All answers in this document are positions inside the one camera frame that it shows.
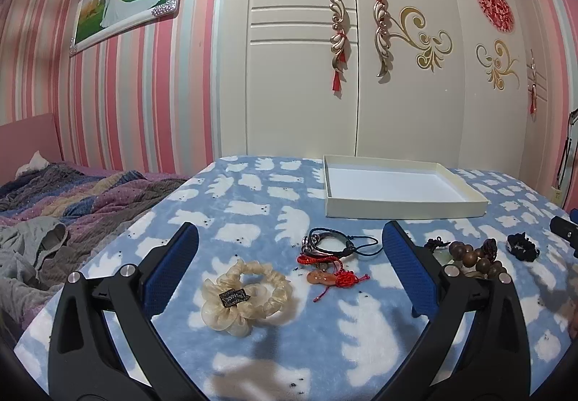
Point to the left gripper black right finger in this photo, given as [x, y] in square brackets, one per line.
[475, 344]

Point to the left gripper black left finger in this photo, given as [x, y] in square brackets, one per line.
[84, 363]

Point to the black hair scrunchie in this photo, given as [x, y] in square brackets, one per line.
[522, 248]

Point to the cream organza scrunchie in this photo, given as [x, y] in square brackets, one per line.
[247, 293]

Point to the red knotted cord pendant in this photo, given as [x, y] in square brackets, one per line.
[329, 272]

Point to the grey garment on bed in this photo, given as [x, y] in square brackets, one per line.
[26, 245]

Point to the purple striped knitted bedspread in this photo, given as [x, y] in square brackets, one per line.
[95, 208]

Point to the blue polar bear blanket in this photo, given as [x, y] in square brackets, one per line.
[347, 345]

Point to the shallow white cardboard box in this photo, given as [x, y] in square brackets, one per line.
[381, 188]

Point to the pink headboard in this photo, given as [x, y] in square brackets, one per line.
[21, 139]

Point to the white wardrobe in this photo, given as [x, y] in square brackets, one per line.
[466, 83]

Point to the small red papercut decoration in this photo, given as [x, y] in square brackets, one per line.
[499, 13]

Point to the far right door handle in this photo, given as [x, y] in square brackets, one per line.
[533, 107]

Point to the red tassel on handle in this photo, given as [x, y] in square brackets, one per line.
[338, 46]

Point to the gold ornate left door handle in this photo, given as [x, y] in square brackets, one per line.
[339, 16]

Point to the gold ornate door handle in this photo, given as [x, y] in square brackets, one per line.
[382, 38]
[339, 16]

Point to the gold ornate right door handle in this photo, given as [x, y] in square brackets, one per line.
[382, 38]

